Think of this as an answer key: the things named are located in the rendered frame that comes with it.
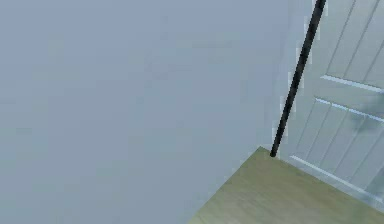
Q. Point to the white panelled room door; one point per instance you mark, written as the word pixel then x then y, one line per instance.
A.
pixel 343 110

